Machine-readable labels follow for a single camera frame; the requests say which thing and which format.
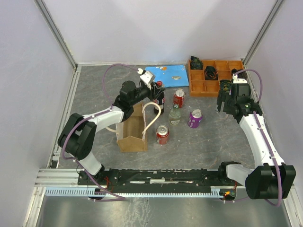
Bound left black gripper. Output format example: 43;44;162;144
130;81;166;106

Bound cola glass bottle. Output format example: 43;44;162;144
153;81;165;114

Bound brown canvas bag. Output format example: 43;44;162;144
106;102;161;153

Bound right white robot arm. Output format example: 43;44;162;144
217;80;296;203

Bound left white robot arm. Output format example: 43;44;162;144
57;80;165;184

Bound dark rolled band yellow print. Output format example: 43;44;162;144
219;79;232;92

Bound red cola can far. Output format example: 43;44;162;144
173;88;186;108

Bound red cola can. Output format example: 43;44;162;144
156;125;169;145
173;88;186;108

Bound blue space-print cloth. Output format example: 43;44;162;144
145;65;189;87

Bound clear green-cap glass bottle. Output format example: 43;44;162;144
169;104;181;125

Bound orange wooden divider tray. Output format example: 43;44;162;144
187;59;244;97

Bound dark rolled band far-right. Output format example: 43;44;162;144
231;69;247;79

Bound dark rolled band orange accents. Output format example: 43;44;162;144
204;66;218;80

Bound purple soda can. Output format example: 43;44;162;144
187;109;203;128

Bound red cola can near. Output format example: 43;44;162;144
156;125;169;145

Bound dark rolled band far-left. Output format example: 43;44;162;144
190;56;203;70

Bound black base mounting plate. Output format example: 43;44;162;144
77;168;237;192

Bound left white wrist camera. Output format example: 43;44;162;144
137;68;156;90

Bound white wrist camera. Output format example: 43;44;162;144
137;68;156;90
232;74;248;84

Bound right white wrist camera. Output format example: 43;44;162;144
232;74;248;84

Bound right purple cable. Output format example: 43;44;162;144
220;69;284;208

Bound right aluminium frame post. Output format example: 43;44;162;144
242;0;284;66

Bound aluminium frame post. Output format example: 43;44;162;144
242;0;284;66
34;0;78;69

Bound blue slotted cable duct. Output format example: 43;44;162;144
45;187;223;198

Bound aluminium front rail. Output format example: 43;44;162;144
34;168;83;188

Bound left aluminium frame post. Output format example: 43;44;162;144
34;0;78;69

